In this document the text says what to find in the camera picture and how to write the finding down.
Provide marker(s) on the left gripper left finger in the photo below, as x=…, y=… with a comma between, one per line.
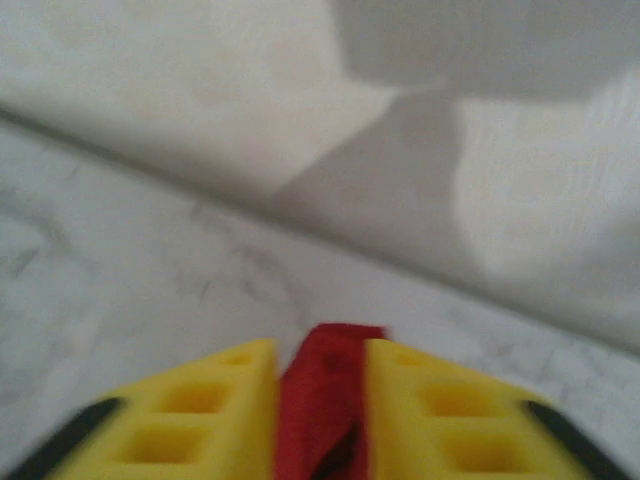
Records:
x=200, y=425

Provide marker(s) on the red t-shirt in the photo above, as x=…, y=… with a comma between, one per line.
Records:
x=320, y=390

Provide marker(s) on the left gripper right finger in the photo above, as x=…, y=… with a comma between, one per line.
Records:
x=450, y=425

